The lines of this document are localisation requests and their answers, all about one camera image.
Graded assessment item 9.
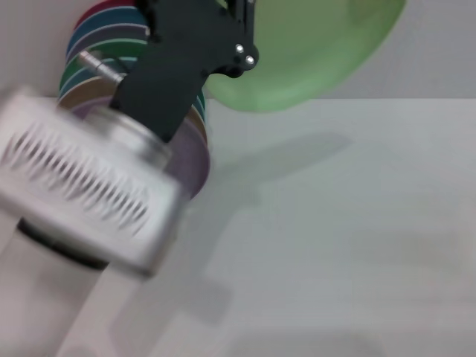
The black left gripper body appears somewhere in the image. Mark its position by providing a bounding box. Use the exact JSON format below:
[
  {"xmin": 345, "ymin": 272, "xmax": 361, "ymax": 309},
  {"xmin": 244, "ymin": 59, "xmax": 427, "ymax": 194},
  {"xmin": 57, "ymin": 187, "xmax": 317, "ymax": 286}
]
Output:
[{"xmin": 109, "ymin": 20, "xmax": 261, "ymax": 144}]

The light green plate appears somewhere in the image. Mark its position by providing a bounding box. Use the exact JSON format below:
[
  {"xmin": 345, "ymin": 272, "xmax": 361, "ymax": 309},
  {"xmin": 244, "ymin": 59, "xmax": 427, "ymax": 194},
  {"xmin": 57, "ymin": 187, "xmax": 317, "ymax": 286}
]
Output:
[{"xmin": 206, "ymin": 0, "xmax": 408, "ymax": 112}]

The grey purple plate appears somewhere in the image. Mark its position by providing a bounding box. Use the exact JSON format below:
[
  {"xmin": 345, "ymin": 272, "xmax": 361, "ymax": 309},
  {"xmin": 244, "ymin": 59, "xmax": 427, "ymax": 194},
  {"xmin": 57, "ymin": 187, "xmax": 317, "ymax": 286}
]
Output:
[{"xmin": 65, "ymin": 22, "xmax": 150, "ymax": 62}]

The red plate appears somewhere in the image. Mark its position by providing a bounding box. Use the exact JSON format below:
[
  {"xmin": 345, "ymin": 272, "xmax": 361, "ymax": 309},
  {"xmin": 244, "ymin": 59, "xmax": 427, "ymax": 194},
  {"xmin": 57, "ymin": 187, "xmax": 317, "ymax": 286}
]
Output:
[{"xmin": 74, "ymin": 0, "xmax": 139, "ymax": 28}]

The beige plate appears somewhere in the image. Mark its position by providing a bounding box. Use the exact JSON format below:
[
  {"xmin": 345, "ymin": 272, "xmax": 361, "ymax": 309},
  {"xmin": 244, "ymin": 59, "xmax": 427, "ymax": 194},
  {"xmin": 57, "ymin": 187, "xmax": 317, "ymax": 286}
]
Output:
[{"xmin": 57, "ymin": 78, "xmax": 208, "ymax": 147}]

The lilac plate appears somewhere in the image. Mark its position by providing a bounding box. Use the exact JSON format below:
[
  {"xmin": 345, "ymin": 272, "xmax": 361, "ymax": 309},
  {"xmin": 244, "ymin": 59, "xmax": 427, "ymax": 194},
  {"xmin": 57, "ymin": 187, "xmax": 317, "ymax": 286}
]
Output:
[{"xmin": 70, "ymin": 97, "xmax": 212, "ymax": 202}]

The blue plate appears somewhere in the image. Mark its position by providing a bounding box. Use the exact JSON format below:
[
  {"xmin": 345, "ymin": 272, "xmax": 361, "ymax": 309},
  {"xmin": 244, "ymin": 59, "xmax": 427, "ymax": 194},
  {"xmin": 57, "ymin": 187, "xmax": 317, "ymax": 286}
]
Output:
[{"xmin": 58, "ymin": 55, "xmax": 135, "ymax": 100}]

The dark green plate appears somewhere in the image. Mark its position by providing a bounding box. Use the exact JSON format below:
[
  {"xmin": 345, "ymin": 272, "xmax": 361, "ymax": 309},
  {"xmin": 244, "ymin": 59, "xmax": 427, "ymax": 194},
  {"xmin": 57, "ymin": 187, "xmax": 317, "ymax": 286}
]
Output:
[{"xmin": 60, "ymin": 39, "xmax": 147, "ymax": 83}]

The stack of multicoloured plates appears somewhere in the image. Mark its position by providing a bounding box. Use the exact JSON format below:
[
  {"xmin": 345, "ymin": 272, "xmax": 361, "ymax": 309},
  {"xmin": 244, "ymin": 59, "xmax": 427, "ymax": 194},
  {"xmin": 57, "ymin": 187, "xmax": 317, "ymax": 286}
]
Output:
[{"xmin": 68, "ymin": 6, "xmax": 208, "ymax": 117}]

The silver metal rod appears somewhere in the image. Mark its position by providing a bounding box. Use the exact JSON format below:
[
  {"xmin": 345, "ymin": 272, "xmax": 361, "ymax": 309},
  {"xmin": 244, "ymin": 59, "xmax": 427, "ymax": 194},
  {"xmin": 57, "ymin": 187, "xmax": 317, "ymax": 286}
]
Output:
[{"xmin": 77, "ymin": 51, "xmax": 128, "ymax": 82}]

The silver vented wrist box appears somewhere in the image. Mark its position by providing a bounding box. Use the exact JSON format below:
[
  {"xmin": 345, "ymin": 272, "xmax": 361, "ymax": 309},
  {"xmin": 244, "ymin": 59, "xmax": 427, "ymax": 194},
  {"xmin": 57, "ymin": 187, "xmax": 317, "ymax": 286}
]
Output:
[{"xmin": 0, "ymin": 87, "xmax": 184, "ymax": 279}]

